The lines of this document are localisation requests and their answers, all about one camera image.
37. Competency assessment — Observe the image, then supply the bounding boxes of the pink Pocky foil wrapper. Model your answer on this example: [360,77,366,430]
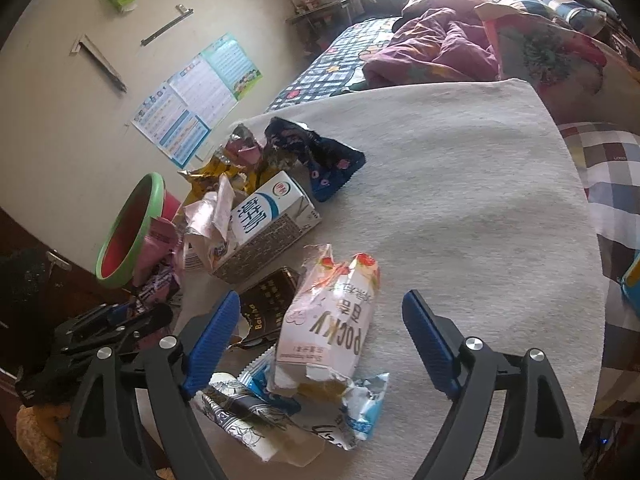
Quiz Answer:
[132,218,181,309]

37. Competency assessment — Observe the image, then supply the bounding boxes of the red bin with green rim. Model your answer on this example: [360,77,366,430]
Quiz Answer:
[94,172,180,289]

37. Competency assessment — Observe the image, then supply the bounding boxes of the pink Pocky box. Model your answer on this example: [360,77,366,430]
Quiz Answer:
[268,244,381,402]

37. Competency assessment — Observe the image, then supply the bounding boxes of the white blue milk carton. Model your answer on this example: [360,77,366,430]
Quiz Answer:
[184,171,321,285]

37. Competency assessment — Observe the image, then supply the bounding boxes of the yellow snack wrapper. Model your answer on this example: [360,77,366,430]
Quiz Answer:
[179,148,279,204]

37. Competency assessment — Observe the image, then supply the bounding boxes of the dark blue floral wrapper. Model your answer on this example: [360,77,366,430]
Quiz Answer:
[265,117,367,203]

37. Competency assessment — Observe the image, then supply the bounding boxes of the dark brown snack packet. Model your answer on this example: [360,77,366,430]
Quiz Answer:
[231,266,298,349]

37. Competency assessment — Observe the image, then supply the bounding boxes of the blue white crumpled wrapper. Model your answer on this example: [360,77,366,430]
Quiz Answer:
[194,347,390,467]

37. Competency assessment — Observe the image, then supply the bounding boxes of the crumpled pale pink paper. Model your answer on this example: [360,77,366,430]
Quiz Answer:
[184,174,234,268]

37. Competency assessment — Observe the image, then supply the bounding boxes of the yellow plush toy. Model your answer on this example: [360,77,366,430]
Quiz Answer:
[15,403,70,479]

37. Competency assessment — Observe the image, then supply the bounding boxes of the grey cloth mat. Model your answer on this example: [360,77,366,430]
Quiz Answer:
[134,77,609,480]

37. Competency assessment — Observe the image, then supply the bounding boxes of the silver pink foil wrapper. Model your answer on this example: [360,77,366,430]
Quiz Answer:
[222,124,262,169]

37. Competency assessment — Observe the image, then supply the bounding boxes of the plaid blanket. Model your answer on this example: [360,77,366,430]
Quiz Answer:
[559,122,639,424]

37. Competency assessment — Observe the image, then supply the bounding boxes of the blue checked bed sheet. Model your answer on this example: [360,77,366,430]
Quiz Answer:
[266,16,397,112]

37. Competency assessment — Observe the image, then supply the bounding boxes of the purple quilt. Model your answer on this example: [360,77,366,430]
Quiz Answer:
[362,0,499,88]

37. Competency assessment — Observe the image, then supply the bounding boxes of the floral pink pillow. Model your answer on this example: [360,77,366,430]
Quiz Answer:
[475,3,639,133]

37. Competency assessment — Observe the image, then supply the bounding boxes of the small shelf with items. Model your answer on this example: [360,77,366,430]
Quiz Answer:
[285,0,352,58]

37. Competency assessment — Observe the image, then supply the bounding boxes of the educational wall posters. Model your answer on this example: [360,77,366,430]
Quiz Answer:
[131,34,262,169]

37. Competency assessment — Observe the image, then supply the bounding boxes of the metal wall bracket left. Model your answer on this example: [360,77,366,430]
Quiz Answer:
[70,34,128,93]

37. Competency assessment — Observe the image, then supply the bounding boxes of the metal wall bracket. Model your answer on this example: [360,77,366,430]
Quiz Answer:
[140,4,194,47]
[70,34,128,93]

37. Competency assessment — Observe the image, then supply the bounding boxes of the metal wall bracket right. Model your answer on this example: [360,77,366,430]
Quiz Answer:
[140,4,194,47]

